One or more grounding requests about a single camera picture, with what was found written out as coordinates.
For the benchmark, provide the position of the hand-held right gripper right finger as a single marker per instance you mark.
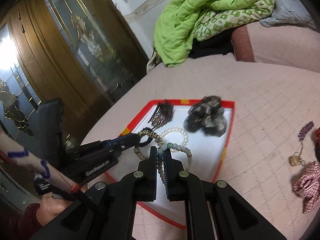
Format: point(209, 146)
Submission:
point(171, 172)

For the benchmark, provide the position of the pink bolster pillow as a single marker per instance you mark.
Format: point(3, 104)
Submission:
point(280, 47)

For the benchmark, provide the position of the person's left hand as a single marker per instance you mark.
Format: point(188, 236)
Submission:
point(50, 206)

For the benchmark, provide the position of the red-rimmed white box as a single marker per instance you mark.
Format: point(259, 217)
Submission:
point(207, 145)

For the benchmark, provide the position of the green and white patterned quilt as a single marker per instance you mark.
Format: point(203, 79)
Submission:
point(237, 17)

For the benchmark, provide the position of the red plaid scrunchie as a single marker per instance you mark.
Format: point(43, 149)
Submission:
point(310, 182)

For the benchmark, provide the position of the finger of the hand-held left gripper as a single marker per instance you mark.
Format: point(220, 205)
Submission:
point(125, 138)
point(127, 148)

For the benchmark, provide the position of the black cloth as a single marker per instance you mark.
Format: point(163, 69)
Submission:
point(210, 48)

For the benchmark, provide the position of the grey quilted blanket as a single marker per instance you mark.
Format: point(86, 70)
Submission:
point(287, 7)

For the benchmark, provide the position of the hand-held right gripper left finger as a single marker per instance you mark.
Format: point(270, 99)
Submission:
point(150, 170)

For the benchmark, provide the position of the wooden glass-door cabinet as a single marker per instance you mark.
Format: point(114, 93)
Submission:
point(50, 55)

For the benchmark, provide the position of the person's left forearm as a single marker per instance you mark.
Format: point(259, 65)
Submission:
point(15, 222)

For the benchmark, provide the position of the dark grey scrunchie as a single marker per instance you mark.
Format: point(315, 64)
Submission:
point(205, 120)

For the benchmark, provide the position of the purple beaded hair clip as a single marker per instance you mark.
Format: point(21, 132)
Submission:
point(306, 130)

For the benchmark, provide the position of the black chair back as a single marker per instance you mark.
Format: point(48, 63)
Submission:
point(51, 130)

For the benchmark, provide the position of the green blanket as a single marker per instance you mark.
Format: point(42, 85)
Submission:
point(187, 25)

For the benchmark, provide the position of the red polka dot scrunchie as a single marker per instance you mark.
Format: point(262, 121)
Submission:
point(318, 135)

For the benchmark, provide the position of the brown hair claw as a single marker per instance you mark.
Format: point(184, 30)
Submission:
point(163, 115)

